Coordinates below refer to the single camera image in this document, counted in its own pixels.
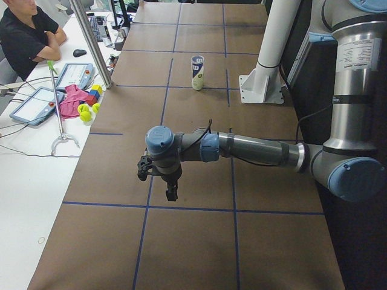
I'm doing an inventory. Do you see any black computer mouse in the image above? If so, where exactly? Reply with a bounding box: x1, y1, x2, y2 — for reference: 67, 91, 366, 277
73, 49, 87, 58

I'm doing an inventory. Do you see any yellow cube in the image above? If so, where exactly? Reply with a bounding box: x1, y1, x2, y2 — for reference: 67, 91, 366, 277
90, 84, 103, 95

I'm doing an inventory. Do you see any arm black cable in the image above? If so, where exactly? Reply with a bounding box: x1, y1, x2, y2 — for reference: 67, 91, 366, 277
178, 102, 336, 167

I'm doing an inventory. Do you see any teach pendant tablet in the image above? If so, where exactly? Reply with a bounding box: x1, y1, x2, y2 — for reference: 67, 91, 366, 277
9, 87, 56, 126
56, 63, 94, 91

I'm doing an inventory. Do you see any spare tennis ball on desk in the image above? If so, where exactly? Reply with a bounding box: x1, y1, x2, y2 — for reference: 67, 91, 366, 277
77, 103, 89, 114
79, 111, 92, 123
92, 103, 100, 114

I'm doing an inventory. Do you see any blue cube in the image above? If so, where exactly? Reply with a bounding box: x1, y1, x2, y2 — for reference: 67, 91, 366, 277
89, 90, 100, 100

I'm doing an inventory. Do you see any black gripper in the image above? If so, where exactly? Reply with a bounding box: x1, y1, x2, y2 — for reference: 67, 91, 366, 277
161, 169, 183, 201

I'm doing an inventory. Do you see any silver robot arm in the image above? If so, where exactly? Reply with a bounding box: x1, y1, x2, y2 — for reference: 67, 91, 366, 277
137, 1, 386, 202

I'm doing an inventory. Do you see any black keyboard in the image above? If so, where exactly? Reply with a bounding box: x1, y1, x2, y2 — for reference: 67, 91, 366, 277
88, 16, 102, 42

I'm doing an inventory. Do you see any pink cloth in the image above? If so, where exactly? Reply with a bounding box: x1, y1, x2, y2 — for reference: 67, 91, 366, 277
60, 84, 88, 118

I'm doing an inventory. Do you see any reacher grabber tool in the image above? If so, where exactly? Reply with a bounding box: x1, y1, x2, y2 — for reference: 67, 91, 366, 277
47, 60, 80, 156

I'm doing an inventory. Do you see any seated person in black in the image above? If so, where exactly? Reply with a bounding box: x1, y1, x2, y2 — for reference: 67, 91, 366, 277
1, 1, 67, 80

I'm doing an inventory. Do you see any near teach pendant tablet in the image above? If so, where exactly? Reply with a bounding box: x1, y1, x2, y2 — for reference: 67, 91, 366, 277
9, 87, 56, 126

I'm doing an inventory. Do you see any far teach pendant tablet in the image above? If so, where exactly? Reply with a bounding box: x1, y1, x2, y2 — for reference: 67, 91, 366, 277
56, 63, 94, 91

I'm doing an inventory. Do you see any red cube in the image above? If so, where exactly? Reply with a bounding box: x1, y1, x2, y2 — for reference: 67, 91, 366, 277
85, 94, 98, 106

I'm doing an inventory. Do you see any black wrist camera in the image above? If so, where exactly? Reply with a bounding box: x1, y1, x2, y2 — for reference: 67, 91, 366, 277
137, 155, 160, 181

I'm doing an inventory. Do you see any aluminium frame post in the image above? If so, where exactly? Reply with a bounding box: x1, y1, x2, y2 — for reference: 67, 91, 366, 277
70, 0, 113, 89

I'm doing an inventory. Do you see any white mounting post with base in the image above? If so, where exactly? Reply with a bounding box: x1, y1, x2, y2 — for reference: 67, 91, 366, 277
239, 0, 301, 104

